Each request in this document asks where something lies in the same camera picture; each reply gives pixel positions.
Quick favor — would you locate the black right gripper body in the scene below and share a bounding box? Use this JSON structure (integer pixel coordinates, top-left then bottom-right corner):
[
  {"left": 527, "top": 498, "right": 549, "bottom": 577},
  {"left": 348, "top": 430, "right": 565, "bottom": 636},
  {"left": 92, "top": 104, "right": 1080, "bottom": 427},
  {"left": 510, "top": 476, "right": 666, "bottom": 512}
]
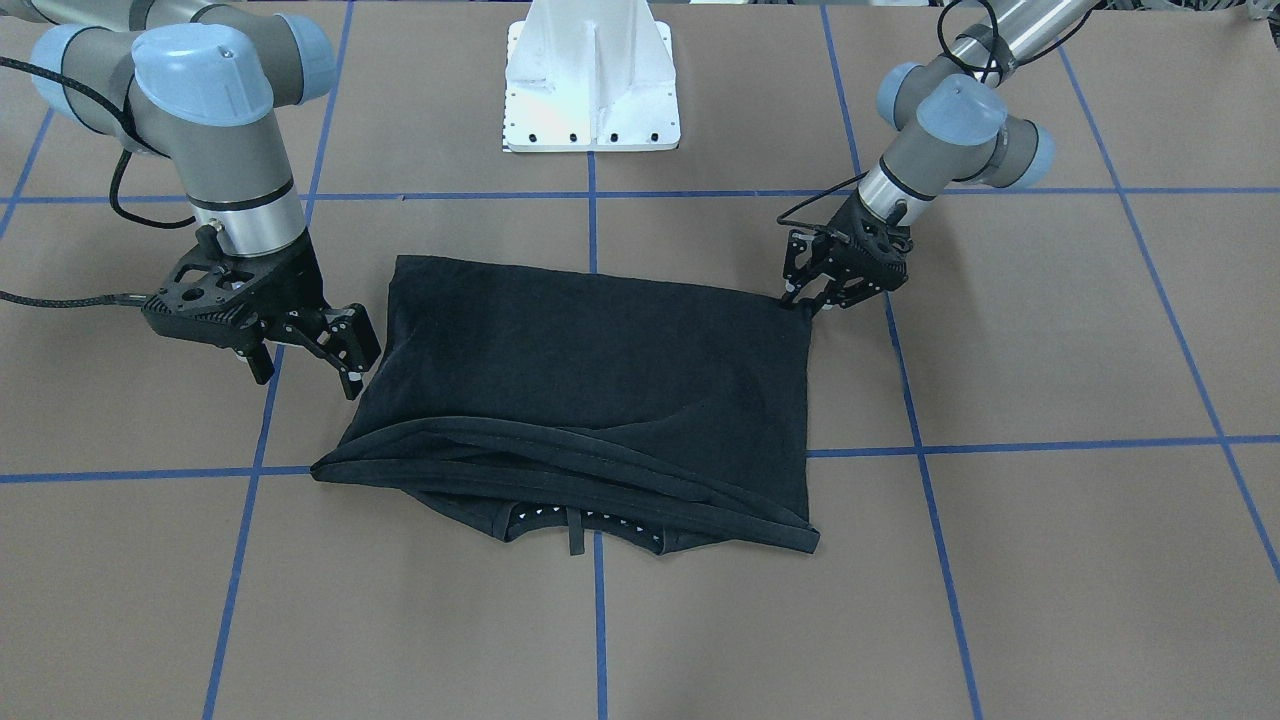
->
[{"left": 141, "top": 225, "right": 332, "bottom": 351}]

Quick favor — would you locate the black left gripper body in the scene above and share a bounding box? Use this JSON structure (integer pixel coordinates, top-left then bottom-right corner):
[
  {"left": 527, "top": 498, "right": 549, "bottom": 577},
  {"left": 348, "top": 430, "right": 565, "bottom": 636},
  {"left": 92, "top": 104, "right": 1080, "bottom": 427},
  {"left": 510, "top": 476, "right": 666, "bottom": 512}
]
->
[{"left": 782, "top": 192, "right": 913, "bottom": 307}]

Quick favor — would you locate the black graphic t-shirt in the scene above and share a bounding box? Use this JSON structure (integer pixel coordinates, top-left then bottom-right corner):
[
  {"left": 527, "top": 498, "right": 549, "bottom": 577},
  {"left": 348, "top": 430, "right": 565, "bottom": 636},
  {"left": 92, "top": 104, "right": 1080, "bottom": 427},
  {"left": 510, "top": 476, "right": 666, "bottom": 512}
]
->
[{"left": 310, "top": 255, "right": 820, "bottom": 555}]

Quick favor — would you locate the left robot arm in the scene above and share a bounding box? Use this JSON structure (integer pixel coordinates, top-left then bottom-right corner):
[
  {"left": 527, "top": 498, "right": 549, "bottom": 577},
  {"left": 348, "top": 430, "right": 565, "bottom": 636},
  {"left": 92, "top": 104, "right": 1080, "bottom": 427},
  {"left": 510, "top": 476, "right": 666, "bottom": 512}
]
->
[{"left": 777, "top": 1, "right": 1094, "bottom": 313}]

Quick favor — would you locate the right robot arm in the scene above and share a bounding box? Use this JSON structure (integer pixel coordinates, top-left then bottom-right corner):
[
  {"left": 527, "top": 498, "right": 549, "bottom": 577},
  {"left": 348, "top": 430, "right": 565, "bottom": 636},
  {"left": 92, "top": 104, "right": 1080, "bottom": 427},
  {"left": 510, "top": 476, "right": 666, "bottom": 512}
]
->
[{"left": 3, "top": 1, "right": 381, "bottom": 398}]

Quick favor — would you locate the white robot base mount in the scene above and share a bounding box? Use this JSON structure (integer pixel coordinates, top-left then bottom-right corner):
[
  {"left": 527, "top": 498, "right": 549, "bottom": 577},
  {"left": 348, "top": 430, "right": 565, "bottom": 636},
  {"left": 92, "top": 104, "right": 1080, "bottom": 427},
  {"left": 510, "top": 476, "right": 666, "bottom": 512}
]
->
[{"left": 502, "top": 1, "right": 682, "bottom": 152}]

